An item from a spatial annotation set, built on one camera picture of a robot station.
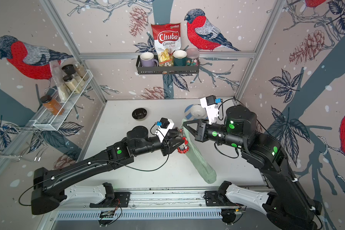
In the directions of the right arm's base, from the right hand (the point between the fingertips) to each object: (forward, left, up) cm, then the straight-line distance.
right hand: (183, 123), depth 50 cm
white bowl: (+41, -11, -42) cm, 60 cm away
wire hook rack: (-5, +68, -9) cm, 69 cm away
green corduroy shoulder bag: (-10, -8, -14) cm, 19 cm away
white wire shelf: (+12, +66, -14) cm, 69 cm away
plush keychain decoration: (0, -1, -20) cm, 20 cm away
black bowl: (+38, +34, -42) cm, 66 cm away
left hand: (+2, 0, -11) cm, 11 cm away
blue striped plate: (+42, -4, -45) cm, 61 cm away
